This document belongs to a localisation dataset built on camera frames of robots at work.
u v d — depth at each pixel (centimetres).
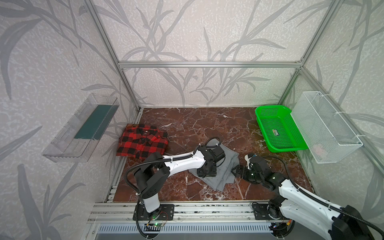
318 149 73
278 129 108
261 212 73
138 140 93
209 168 71
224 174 84
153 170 51
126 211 75
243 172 74
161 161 48
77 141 66
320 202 46
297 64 94
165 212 72
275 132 105
